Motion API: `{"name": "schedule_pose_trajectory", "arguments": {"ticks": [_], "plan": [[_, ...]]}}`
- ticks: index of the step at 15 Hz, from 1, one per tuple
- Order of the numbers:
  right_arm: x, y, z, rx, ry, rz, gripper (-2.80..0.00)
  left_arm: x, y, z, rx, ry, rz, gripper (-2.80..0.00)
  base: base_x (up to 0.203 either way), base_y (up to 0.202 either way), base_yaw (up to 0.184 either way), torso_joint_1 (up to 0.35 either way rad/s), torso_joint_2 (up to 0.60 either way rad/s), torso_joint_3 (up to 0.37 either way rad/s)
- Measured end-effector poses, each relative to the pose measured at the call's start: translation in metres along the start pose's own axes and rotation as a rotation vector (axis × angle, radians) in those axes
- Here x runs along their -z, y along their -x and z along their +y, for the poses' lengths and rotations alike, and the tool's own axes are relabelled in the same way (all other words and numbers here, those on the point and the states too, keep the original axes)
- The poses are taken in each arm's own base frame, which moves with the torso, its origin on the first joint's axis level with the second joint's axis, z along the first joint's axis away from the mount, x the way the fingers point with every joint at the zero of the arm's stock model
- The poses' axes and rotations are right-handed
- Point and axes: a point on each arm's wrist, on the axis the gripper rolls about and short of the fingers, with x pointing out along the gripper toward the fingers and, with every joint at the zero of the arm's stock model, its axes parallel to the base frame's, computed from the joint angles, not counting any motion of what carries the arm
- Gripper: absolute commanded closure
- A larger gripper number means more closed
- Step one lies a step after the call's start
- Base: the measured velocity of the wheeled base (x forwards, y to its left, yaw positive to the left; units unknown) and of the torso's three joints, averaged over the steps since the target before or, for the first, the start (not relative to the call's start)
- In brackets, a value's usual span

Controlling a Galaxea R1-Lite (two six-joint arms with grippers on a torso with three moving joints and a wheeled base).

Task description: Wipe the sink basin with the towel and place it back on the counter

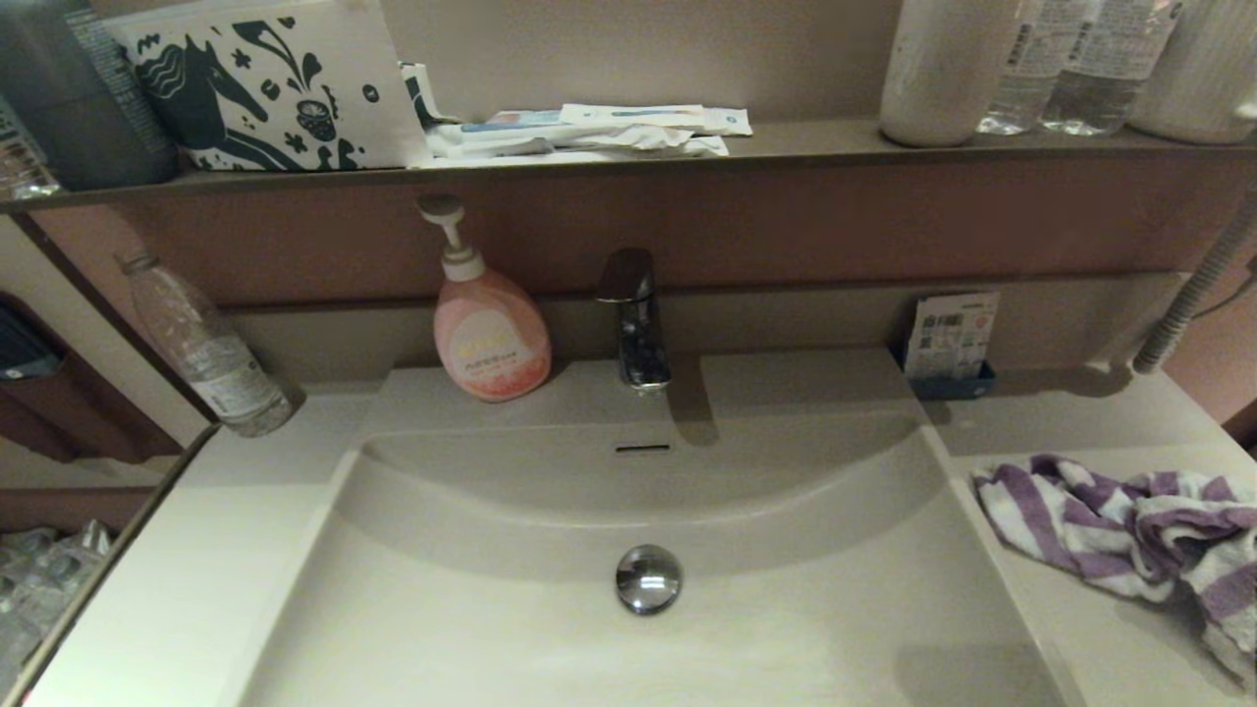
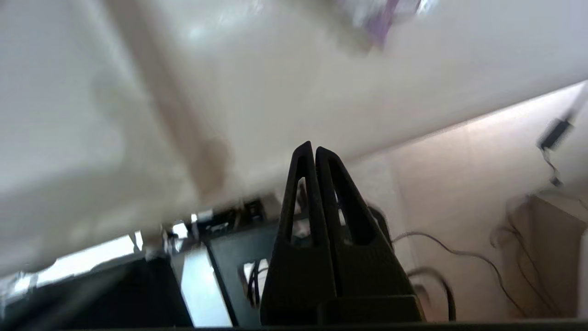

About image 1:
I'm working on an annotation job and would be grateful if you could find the chrome sink faucet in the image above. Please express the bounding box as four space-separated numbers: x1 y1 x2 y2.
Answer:
596 248 674 394

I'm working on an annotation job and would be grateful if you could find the purple white striped towel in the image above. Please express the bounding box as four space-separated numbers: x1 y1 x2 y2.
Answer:
972 454 1257 688

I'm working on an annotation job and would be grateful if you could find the white sink basin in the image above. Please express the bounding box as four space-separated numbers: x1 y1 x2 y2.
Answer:
231 349 1071 707

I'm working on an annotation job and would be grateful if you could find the pink soap pump bottle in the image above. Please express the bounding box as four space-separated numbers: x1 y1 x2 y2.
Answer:
417 194 553 404

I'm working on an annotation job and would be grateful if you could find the chrome drain stopper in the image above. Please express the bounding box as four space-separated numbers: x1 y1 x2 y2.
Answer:
615 544 683 617

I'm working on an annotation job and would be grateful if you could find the white toothbrush packet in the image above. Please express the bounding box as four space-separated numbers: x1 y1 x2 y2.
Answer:
560 103 754 136

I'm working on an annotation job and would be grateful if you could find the blue printed packet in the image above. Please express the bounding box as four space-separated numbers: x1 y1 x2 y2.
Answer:
462 110 573 135

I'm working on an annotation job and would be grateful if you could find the white printed paper card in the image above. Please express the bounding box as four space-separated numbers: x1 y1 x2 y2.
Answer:
903 291 1001 380

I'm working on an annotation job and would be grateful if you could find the small dark blue holder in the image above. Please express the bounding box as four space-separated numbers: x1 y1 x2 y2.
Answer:
894 344 998 401

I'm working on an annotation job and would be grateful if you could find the small white green box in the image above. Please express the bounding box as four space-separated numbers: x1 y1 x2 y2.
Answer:
401 62 459 127

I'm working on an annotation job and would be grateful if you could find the empty clear plastic bottle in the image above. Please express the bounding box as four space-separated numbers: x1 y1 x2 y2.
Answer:
118 252 297 438

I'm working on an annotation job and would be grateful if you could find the white cylinder bottle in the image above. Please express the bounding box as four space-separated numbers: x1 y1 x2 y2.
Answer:
879 0 1022 148

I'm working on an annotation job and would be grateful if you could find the white horse print box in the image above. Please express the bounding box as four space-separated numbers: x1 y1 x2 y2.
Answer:
103 0 434 172

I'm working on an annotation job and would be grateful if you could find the clear labelled water bottle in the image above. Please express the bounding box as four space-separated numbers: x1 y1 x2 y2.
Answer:
977 0 1067 136
1041 0 1185 136

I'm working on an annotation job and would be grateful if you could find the dark grey cylinder container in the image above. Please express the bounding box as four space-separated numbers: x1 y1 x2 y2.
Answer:
0 0 138 192

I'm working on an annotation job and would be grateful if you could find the white ribbed container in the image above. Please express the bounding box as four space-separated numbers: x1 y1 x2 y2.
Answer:
1127 0 1257 145

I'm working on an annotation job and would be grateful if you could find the brown wall shelf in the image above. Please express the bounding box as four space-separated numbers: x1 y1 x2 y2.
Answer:
0 120 1257 215

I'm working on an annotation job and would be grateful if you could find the grey corrugated hose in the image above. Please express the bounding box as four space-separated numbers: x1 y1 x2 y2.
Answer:
1134 201 1257 375

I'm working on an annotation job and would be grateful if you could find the thin dark wire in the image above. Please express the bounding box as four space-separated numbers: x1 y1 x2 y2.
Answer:
1193 257 1257 320

